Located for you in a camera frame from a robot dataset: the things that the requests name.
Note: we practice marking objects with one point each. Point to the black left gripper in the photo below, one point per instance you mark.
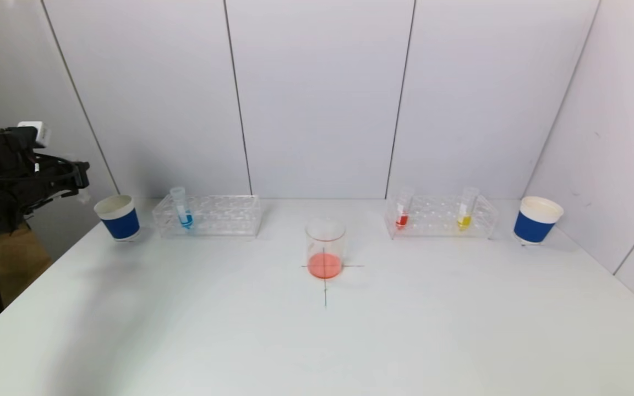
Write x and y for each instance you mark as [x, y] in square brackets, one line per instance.
[80, 175]

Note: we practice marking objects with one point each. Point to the blue pigment test tube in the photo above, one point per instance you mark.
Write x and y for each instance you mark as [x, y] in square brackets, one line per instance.
[185, 217]

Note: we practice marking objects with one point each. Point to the clear acrylic test tube rack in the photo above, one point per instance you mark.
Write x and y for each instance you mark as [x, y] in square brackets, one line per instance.
[438, 220]
[223, 217]

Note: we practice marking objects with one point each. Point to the clear glass beaker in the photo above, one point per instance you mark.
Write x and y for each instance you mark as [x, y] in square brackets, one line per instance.
[325, 258]

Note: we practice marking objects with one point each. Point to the red pigment test tube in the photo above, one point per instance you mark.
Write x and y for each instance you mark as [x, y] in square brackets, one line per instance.
[402, 220]

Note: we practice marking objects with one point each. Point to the yellow pigment test tube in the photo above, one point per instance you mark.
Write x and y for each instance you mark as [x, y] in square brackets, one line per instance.
[464, 220]

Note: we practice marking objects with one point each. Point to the blue white paper cup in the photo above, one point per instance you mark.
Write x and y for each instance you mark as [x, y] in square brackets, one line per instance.
[534, 225]
[120, 223]

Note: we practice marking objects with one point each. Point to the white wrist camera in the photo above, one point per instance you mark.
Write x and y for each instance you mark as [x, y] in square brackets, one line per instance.
[39, 133]

